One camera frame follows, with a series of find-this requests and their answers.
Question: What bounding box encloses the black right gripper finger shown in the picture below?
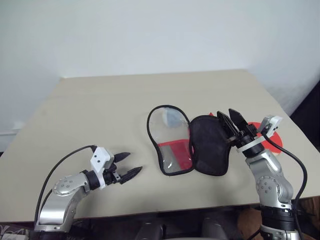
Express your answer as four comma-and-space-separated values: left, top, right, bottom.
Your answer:
228, 108, 249, 132
216, 110, 240, 140

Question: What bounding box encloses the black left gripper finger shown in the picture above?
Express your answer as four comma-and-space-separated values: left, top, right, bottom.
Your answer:
121, 165, 144, 186
114, 151, 132, 163

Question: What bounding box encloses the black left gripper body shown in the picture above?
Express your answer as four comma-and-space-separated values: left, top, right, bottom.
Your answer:
103, 161, 124, 186

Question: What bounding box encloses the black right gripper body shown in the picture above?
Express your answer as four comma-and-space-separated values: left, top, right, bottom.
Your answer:
225, 124, 260, 149

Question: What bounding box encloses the clear black pouch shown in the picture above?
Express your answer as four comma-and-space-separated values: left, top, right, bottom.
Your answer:
146, 104, 231, 177

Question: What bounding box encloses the red round disc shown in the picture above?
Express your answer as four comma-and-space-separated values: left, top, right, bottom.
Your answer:
208, 111, 284, 157

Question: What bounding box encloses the red grey insert card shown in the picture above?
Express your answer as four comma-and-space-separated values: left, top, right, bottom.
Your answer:
157, 139, 194, 171

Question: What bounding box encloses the white blue insert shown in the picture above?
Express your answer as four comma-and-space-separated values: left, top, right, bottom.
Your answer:
161, 107, 188, 129

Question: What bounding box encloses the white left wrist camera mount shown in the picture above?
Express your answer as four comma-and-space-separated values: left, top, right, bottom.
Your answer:
90, 146, 115, 192

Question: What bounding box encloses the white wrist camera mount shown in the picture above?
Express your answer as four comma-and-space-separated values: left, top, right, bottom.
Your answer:
90, 146, 115, 192
235, 114, 284, 154

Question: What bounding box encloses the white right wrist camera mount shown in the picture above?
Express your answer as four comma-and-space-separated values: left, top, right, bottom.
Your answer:
235, 114, 284, 154

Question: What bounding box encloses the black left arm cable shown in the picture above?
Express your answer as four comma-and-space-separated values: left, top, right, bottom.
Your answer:
34, 144, 98, 224

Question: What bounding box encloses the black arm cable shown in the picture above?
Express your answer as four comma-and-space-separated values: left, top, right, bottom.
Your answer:
249, 131, 309, 240
34, 144, 98, 224

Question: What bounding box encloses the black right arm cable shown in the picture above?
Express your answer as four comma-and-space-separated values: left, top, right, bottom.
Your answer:
249, 131, 309, 240

